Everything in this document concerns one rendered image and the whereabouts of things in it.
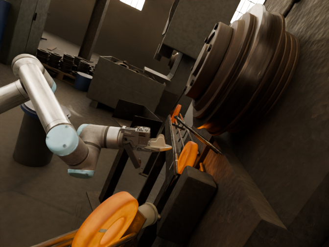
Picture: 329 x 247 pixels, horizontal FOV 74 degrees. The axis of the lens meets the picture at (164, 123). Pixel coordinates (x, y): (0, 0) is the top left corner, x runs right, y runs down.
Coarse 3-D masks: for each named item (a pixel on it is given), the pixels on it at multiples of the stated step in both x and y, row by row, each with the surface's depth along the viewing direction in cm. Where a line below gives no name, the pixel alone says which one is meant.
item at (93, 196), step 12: (120, 108) 145; (132, 108) 149; (144, 108) 153; (120, 120) 145; (132, 120) 154; (144, 120) 127; (156, 120) 139; (156, 132) 136; (120, 156) 140; (120, 168) 145; (108, 180) 148; (96, 192) 159; (108, 192) 149; (96, 204) 148
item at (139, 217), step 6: (138, 210) 52; (138, 216) 52; (144, 216) 51; (132, 222) 52; (138, 222) 52; (144, 222) 51; (132, 228) 52; (138, 228) 51; (126, 234) 53; (138, 234) 52
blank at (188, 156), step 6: (186, 144) 95; (192, 144) 87; (186, 150) 91; (192, 150) 85; (180, 156) 96; (186, 156) 85; (192, 156) 84; (180, 162) 93; (186, 162) 83; (192, 162) 83; (180, 168) 87
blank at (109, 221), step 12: (120, 192) 46; (108, 204) 42; (120, 204) 42; (132, 204) 46; (96, 216) 40; (108, 216) 40; (120, 216) 44; (132, 216) 50; (84, 228) 39; (96, 228) 39; (108, 228) 42; (120, 228) 48; (84, 240) 39; (96, 240) 41; (108, 240) 47
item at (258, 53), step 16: (256, 16) 66; (272, 16) 64; (256, 32) 59; (272, 32) 60; (256, 48) 58; (272, 48) 59; (240, 64) 61; (256, 64) 59; (240, 80) 60; (256, 80) 59; (224, 96) 63; (240, 96) 61; (224, 112) 65; (208, 128) 77
